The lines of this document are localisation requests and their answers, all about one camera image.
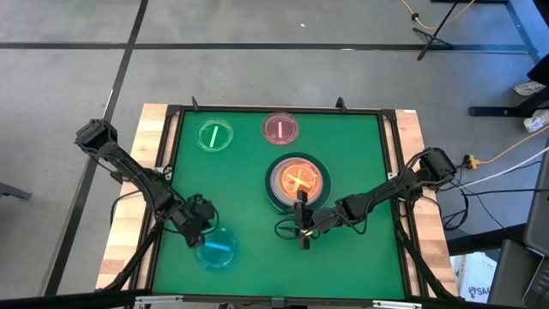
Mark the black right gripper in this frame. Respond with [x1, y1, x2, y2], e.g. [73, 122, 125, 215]
[293, 189, 345, 251]

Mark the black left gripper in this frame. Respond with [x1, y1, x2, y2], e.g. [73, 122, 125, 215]
[169, 197, 215, 250]

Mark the blue translucent plastic plate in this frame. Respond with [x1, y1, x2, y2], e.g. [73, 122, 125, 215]
[194, 226, 238, 272]

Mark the orange translucent plastic plate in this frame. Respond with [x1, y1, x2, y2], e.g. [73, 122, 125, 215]
[276, 156, 324, 204]
[277, 157, 323, 203]

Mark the pink translucent plastic plate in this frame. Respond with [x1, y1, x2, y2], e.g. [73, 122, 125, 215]
[260, 111, 301, 146]

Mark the green translucent plastic plate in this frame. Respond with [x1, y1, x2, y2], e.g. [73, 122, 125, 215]
[196, 117, 235, 153]

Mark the large dark green plastic plate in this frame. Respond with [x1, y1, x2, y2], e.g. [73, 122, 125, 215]
[264, 151, 333, 215]

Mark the green table mat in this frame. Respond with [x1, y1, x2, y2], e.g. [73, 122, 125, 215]
[151, 110, 407, 301]

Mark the white cardboard box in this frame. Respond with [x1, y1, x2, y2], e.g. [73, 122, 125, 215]
[449, 251, 495, 304]

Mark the black chair leg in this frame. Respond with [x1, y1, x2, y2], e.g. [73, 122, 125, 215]
[0, 181, 34, 202]

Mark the grey desk equipment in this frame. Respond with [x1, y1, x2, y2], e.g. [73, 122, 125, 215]
[487, 148, 549, 309]

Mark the black tripod stand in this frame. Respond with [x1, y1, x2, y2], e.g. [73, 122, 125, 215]
[412, 0, 455, 62]

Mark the black desk foot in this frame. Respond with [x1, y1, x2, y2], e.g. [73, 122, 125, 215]
[468, 84, 549, 118]

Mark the person's foot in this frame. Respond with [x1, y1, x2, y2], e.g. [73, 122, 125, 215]
[522, 108, 549, 134]
[513, 79, 547, 97]

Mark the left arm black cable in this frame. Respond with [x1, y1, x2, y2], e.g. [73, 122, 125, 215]
[109, 188, 145, 227]

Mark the black table frame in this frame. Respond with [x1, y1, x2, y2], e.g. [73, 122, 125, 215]
[128, 95, 430, 304]

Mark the black floor cable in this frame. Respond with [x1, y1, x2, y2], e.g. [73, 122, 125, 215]
[440, 183, 549, 235]

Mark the yellow extension cord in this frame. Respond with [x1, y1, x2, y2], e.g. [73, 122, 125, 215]
[462, 124, 549, 171]

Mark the white floor cable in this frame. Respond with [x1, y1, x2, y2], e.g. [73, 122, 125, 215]
[457, 145, 549, 191]

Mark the yellow floor cable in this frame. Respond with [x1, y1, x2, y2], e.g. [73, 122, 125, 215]
[400, 0, 477, 32]

